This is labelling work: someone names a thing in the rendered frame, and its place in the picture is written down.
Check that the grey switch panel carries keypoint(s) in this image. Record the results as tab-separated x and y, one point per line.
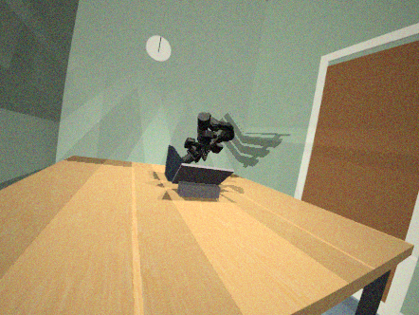
200	181

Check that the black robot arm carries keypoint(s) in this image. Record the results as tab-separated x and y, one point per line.
206	122

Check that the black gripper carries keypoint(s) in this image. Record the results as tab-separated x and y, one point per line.
203	146

